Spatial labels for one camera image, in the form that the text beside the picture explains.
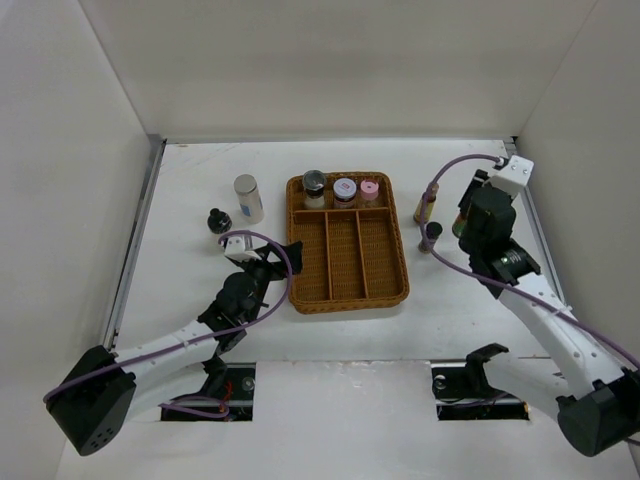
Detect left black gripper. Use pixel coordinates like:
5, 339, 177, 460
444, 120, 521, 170
236, 241, 301, 323

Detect green-label chili sauce bottle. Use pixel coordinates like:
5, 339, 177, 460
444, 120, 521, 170
451, 211, 467, 238

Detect yellow-label oil bottle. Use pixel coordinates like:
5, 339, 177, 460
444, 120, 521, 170
413, 183, 439, 224

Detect black-cap pepper jar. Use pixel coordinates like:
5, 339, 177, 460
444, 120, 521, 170
418, 221, 443, 254

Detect black-top salt grinder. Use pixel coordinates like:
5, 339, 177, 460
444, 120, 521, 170
302, 170, 327, 210

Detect white-lid sauce jar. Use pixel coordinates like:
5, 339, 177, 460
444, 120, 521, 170
333, 177, 357, 209

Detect pink-cap spice shaker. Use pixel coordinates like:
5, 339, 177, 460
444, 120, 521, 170
359, 179, 380, 208

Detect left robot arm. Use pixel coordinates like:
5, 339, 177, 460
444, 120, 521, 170
43, 240, 303, 456

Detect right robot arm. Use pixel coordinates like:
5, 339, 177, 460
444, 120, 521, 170
459, 170, 639, 457

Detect silver-lid jar white beads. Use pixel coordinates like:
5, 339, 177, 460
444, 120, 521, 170
233, 174, 264, 224

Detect small black round bottle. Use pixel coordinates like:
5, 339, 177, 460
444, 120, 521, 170
207, 208, 233, 235

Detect brown wicker divided basket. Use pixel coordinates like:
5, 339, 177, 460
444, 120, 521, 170
286, 172, 409, 314

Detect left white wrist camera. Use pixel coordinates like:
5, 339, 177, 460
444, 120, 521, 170
220, 235, 248, 262

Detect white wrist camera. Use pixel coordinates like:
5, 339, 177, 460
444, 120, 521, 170
488, 155, 534, 199
220, 235, 248, 262

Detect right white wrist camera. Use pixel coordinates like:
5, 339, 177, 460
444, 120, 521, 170
488, 155, 534, 199

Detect right aluminium table rail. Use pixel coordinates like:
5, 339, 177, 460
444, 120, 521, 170
503, 135, 584, 357

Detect aluminium table rail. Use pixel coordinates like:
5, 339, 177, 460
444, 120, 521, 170
503, 135, 584, 357
102, 134, 167, 350

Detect left aluminium table rail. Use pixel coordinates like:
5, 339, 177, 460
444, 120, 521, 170
102, 134, 167, 350

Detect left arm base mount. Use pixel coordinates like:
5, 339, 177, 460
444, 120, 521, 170
160, 361, 257, 422

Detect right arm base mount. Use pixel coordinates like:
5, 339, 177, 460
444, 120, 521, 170
431, 343, 529, 421

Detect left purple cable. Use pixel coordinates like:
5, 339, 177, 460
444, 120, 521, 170
42, 229, 294, 419

